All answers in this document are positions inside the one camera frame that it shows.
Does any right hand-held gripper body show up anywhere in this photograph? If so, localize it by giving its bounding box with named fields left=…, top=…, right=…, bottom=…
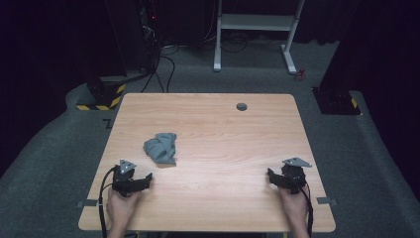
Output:
left=280, top=157, right=312, bottom=195

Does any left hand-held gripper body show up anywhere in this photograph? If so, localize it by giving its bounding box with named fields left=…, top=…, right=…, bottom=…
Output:
left=112, top=159, right=139, bottom=198

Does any grey cloth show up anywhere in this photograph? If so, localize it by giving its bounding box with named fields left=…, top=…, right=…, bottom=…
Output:
left=143, top=132, right=178, bottom=166

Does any person's left hand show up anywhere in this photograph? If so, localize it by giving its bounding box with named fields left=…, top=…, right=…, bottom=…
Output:
left=106, top=190, right=143, bottom=227

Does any person's right hand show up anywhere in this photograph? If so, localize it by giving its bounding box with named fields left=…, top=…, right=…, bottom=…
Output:
left=278, top=187, right=311, bottom=226

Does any grey tape strip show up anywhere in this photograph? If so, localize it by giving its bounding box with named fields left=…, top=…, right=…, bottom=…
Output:
left=316, top=196, right=339, bottom=206
left=76, top=198, right=99, bottom=208

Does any black base with yellow mark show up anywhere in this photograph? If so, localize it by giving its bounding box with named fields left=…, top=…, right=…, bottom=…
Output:
left=311, top=86, right=362, bottom=116

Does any black yellow striped stand base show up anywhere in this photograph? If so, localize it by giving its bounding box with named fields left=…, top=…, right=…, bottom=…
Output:
left=75, top=75, right=128, bottom=112

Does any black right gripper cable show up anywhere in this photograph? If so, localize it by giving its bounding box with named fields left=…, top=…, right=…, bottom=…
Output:
left=298, top=184, right=314, bottom=238

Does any black floor cable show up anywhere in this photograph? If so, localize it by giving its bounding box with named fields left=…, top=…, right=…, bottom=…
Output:
left=141, top=54, right=176, bottom=94

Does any dark equipment rack with cables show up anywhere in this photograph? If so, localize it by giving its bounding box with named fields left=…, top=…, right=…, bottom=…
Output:
left=138, top=0, right=163, bottom=72

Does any white metal stand frame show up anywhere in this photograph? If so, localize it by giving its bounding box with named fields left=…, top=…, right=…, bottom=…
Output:
left=212, top=0, right=306, bottom=75

